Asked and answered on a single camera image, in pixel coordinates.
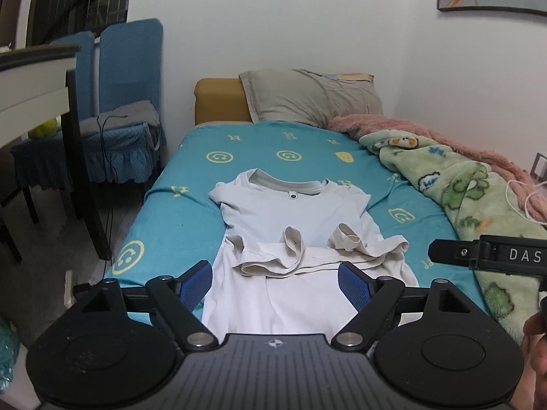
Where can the wall power socket panel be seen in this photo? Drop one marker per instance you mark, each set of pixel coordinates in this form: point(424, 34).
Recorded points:
point(539, 168)

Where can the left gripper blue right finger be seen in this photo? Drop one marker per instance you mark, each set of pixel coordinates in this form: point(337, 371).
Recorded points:
point(375, 300)

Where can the white dark-top desk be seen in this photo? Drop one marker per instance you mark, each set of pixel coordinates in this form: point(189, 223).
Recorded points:
point(38, 84)

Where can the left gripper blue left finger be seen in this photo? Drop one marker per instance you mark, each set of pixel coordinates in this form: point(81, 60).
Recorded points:
point(175, 299)

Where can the small plush toy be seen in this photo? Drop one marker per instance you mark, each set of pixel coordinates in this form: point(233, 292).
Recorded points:
point(44, 130)

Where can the pink fluffy blanket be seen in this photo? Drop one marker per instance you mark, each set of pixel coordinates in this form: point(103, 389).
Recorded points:
point(358, 125)

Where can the grey pillow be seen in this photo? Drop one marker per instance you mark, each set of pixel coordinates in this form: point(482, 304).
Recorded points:
point(307, 97)

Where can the yellow headboard cushion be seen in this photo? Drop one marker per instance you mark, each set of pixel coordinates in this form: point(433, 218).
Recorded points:
point(220, 100)

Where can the blue folding chair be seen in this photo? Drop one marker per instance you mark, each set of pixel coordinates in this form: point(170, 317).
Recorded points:
point(123, 68)

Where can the green cartoon fleece blanket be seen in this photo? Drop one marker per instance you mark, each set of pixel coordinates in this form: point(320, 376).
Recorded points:
point(477, 200)

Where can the grey cloth on chair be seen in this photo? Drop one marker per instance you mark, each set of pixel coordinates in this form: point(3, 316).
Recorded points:
point(138, 113)

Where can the white t-shirt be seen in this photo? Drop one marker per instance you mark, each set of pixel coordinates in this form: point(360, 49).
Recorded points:
point(276, 269)

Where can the person's right hand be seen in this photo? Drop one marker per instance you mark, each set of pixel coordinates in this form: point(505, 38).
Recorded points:
point(535, 329)

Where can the teal smiley bed sheet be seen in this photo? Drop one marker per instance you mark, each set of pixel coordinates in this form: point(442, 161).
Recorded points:
point(178, 225)

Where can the dark barred window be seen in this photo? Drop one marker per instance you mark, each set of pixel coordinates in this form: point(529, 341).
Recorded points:
point(52, 19)

